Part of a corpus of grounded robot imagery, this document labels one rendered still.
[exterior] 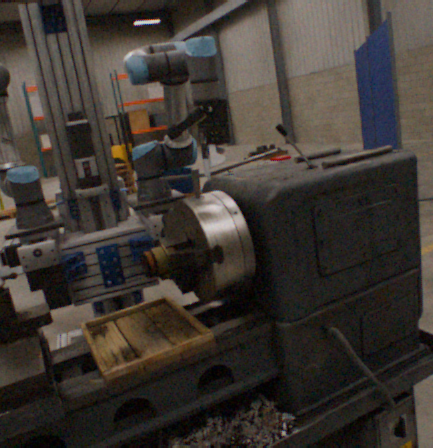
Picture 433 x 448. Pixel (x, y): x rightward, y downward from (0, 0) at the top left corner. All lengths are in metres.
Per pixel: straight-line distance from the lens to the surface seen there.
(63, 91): 1.99
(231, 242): 1.17
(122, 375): 1.15
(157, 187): 1.83
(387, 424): 1.65
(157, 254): 1.23
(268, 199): 1.15
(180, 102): 1.71
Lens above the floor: 1.45
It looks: 15 degrees down
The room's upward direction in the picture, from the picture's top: 10 degrees counter-clockwise
